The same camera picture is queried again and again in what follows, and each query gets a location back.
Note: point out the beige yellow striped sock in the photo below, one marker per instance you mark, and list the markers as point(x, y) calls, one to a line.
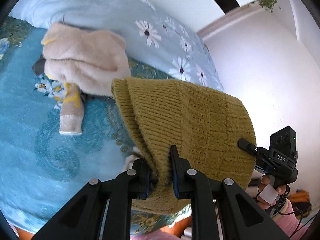
point(72, 111)

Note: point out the pink sleeve forearm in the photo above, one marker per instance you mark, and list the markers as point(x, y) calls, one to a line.
point(289, 223)

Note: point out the mustard yellow knitted sweater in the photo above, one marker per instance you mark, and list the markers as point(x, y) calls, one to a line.
point(203, 123)

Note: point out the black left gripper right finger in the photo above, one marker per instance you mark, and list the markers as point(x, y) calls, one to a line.
point(219, 208)

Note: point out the beige fluffy folded garment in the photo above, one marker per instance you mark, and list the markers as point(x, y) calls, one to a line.
point(88, 59)

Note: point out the white brown fluffy garment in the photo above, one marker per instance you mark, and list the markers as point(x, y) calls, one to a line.
point(136, 154)

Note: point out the teal floral blanket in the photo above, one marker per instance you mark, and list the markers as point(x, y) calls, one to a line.
point(42, 169)

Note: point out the light blue daisy quilt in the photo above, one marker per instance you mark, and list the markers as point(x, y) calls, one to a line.
point(151, 35)

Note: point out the dark grey cloth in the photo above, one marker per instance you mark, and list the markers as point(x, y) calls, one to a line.
point(38, 67)

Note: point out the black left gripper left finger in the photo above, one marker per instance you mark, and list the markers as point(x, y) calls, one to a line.
point(101, 210)

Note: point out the right hand with tape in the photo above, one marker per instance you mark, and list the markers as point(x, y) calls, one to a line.
point(267, 193)

